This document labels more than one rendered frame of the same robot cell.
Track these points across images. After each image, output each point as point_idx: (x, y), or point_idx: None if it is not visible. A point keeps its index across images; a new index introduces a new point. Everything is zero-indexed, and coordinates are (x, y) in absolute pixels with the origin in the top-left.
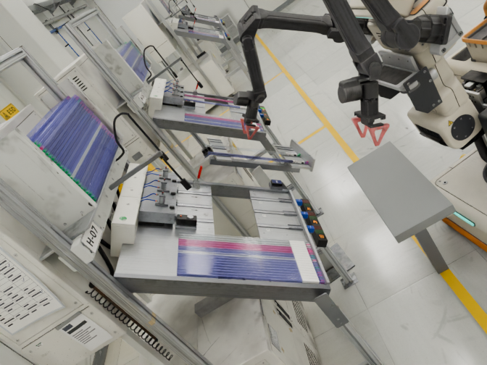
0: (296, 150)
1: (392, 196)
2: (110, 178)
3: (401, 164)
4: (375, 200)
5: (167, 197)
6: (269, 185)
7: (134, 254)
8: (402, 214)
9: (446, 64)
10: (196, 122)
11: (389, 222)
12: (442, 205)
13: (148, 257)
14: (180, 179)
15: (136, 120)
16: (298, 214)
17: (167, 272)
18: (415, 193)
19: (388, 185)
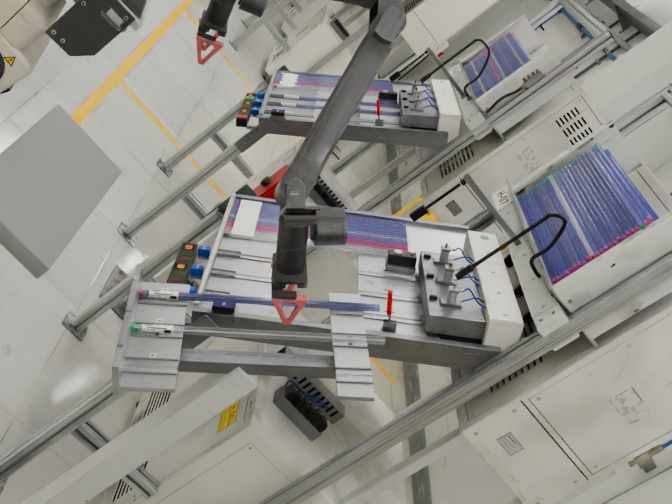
0: (127, 346)
1: (75, 175)
2: (526, 250)
3: (16, 162)
4: (90, 201)
5: (436, 272)
6: (236, 317)
7: (456, 246)
8: (94, 161)
9: None
10: None
11: (110, 178)
12: (64, 114)
13: (439, 242)
14: (427, 208)
15: None
16: (213, 260)
17: (414, 228)
18: (60, 143)
19: (60, 182)
